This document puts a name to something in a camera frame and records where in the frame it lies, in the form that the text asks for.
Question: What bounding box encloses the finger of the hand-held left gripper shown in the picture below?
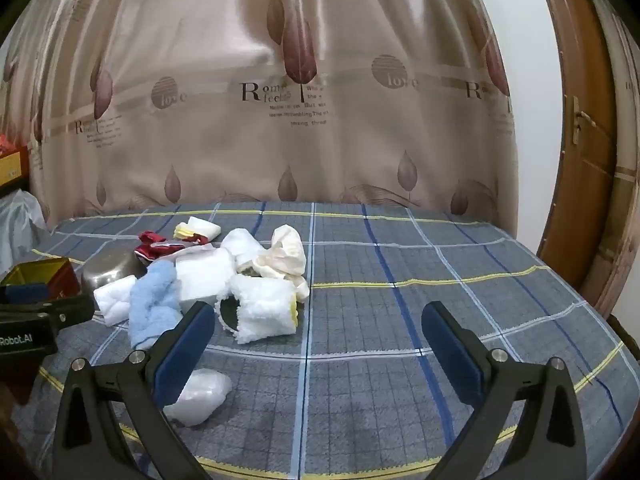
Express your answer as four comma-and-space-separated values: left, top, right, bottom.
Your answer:
0, 293, 96, 331

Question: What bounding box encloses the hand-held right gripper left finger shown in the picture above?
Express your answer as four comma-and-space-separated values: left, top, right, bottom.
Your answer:
52, 301, 217, 480

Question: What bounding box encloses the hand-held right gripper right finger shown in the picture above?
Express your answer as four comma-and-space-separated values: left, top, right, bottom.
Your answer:
421, 301, 588, 480

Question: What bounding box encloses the gold tin box red edge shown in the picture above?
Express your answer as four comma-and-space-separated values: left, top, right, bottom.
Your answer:
0, 258, 82, 306

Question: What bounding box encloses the white fluffy cloth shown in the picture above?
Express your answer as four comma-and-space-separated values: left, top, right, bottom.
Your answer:
93, 276, 147, 325

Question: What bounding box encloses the light blue fluffy towel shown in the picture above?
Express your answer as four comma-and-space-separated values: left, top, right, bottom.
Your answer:
128, 261, 182, 351

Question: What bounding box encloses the white fluffy cover black opening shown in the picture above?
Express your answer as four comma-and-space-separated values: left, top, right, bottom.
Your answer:
215, 274, 300, 345

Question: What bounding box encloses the red satin cloth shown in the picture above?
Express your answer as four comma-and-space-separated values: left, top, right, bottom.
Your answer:
134, 231, 213, 263

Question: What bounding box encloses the cream satin cloth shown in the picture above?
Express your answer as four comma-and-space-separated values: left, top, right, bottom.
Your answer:
251, 224, 311, 302

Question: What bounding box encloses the white crumpled pouch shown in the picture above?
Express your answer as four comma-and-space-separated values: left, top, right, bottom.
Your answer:
162, 368, 234, 428

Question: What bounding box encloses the steel bowl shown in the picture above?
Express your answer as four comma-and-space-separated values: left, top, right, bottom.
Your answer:
81, 248, 147, 288

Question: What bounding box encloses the grey plaid bed sheet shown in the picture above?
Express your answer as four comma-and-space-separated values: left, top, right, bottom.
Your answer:
10, 201, 640, 480

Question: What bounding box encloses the translucent plastic bag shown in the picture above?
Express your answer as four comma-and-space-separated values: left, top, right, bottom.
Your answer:
0, 189, 52, 273

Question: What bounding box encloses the white towel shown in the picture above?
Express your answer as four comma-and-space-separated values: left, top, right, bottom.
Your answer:
220, 228, 268, 273

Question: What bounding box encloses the white pad yellow edge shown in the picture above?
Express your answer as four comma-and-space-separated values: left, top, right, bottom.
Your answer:
173, 216, 222, 244

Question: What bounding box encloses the red and yellow box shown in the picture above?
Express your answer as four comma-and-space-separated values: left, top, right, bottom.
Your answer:
0, 132, 32, 187

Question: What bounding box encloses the brown wooden door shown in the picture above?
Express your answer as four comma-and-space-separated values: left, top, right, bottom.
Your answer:
529, 0, 640, 317

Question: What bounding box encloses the beige leaf print curtain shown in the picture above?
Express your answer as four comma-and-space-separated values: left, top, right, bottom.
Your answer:
0, 0, 522, 233

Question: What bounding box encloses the brass door handle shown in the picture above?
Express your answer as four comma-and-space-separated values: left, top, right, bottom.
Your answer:
570, 95, 597, 147

